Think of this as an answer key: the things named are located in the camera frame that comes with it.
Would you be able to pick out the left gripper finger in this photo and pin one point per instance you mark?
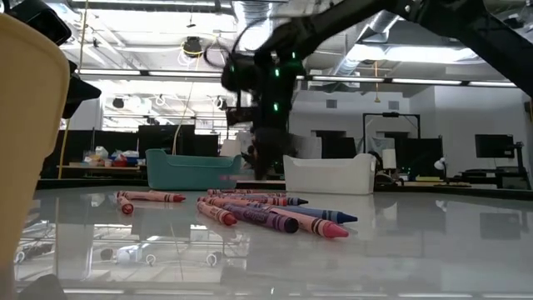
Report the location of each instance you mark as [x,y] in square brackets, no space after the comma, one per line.
[81,93]

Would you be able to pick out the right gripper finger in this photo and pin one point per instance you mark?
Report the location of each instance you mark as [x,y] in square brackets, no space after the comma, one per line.
[268,154]

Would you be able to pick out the blue crayon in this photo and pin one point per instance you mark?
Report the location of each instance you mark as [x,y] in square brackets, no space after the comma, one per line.
[322,214]

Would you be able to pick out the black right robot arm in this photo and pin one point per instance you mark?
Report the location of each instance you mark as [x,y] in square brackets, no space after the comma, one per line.
[491,37]

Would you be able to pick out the yellow plastic bin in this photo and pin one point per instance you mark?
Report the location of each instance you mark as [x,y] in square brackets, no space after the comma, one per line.
[29,125]

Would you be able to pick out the white plastic bin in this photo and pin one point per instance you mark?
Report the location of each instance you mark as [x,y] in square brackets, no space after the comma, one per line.
[329,175]

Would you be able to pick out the wooden shelf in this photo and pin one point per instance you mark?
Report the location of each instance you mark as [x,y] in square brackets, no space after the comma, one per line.
[100,167]

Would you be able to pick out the teal plastic bin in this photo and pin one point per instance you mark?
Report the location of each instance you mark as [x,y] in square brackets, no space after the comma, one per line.
[187,173]

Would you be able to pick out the black round ceiling device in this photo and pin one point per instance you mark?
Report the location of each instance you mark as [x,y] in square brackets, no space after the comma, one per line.
[192,46]

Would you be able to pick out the black cabinet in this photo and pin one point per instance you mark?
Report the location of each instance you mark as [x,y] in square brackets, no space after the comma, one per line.
[166,137]

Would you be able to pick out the white desk lamp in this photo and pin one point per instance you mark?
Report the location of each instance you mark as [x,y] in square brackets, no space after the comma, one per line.
[440,163]

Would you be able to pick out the black monitor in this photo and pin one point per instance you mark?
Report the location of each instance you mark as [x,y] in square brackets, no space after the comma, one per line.
[494,146]

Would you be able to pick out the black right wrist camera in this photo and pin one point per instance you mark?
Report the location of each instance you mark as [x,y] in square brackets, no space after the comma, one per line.
[240,115]

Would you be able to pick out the silver ventilation duct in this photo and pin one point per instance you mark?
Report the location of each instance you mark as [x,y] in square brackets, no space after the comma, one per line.
[366,37]

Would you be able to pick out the black metal frame stand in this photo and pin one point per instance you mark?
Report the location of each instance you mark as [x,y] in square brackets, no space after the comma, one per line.
[391,113]

